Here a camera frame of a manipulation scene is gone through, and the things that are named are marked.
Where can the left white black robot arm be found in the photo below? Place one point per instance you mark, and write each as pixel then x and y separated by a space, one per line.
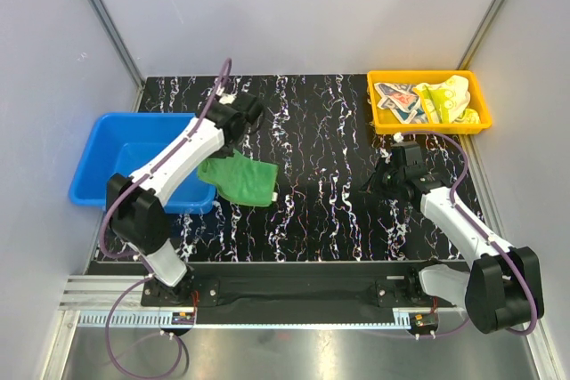
pixel 135 204

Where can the green microfiber towel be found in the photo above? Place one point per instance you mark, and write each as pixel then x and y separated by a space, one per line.
pixel 241 180

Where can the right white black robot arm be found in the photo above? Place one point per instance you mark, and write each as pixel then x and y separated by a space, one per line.
pixel 502 286

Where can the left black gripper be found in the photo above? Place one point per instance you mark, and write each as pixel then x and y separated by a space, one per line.
pixel 223 153

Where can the yellow plastic tray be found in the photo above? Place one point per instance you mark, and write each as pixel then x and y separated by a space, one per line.
pixel 385 122

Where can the left aluminium frame post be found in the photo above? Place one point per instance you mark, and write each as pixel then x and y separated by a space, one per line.
pixel 103 15

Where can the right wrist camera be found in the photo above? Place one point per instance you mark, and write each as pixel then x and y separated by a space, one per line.
pixel 405 154

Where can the blue red patterned towel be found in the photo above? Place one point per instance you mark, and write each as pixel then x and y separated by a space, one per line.
pixel 402 101

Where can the lime green patterned towel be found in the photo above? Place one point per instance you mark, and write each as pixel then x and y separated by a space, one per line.
pixel 447 102

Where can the aluminium frame post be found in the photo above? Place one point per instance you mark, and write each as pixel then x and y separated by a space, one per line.
pixel 483 28
pixel 103 15

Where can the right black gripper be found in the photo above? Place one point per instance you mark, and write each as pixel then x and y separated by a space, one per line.
pixel 373 182

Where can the slotted cable duct rail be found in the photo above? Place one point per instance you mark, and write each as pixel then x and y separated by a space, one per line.
pixel 280 318

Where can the right aluminium frame post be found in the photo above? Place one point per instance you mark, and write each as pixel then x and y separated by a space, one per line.
pixel 483 28

